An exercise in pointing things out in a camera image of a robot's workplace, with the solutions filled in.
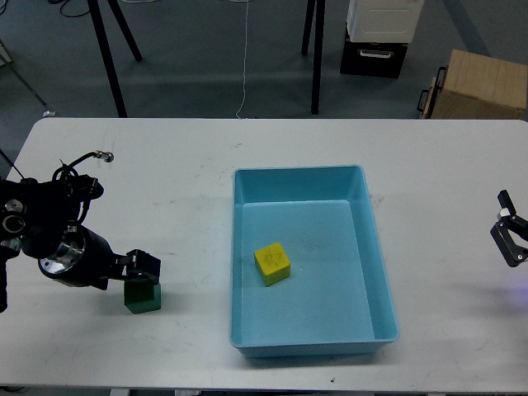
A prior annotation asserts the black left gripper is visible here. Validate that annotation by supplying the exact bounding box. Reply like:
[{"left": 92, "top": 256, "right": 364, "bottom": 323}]
[{"left": 38, "top": 226, "right": 161, "bottom": 290}]

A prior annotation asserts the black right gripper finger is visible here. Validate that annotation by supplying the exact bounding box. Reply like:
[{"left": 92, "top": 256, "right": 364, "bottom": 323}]
[{"left": 490, "top": 190, "right": 527, "bottom": 267}]

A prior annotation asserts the green wooden cube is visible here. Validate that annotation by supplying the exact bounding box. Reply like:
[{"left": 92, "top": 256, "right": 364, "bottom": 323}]
[{"left": 124, "top": 280, "right": 162, "bottom": 314}]

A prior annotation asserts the yellow wooden cube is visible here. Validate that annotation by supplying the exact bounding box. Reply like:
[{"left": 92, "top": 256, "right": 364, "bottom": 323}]
[{"left": 253, "top": 243, "right": 291, "bottom": 286}]

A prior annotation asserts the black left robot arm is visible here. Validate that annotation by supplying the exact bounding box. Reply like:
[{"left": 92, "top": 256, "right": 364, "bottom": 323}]
[{"left": 1, "top": 150, "right": 162, "bottom": 314}]

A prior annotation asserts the light blue plastic box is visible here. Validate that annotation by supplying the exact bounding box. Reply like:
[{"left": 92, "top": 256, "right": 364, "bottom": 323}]
[{"left": 230, "top": 165, "right": 399, "bottom": 357}]

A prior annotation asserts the dark brown drawer box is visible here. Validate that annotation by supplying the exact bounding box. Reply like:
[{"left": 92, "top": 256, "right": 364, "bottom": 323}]
[{"left": 340, "top": 35, "right": 408, "bottom": 79}]

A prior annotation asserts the black angled stand leg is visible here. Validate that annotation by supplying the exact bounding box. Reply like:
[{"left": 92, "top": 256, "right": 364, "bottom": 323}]
[{"left": 108, "top": 0, "right": 143, "bottom": 62}]

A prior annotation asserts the black stand leg left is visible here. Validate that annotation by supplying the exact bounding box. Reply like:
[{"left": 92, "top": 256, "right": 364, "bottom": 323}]
[{"left": 87, "top": 0, "right": 128, "bottom": 118}]

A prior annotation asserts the black stand leg right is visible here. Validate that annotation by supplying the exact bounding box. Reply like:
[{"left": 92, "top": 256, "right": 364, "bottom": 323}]
[{"left": 311, "top": 0, "right": 326, "bottom": 115}]

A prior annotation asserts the black short stand leg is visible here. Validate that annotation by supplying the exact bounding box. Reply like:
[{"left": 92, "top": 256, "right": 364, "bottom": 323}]
[{"left": 300, "top": 0, "right": 316, "bottom": 56}]

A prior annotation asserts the grey metal frame left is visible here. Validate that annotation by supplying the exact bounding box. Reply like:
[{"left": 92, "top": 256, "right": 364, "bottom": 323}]
[{"left": 1, "top": 42, "right": 47, "bottom": 107}]

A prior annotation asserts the white hanging cord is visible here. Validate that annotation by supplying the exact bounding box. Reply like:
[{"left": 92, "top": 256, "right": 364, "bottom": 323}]
[{"left": 235, "top": 0, "right": 250, "bottom": 120}]

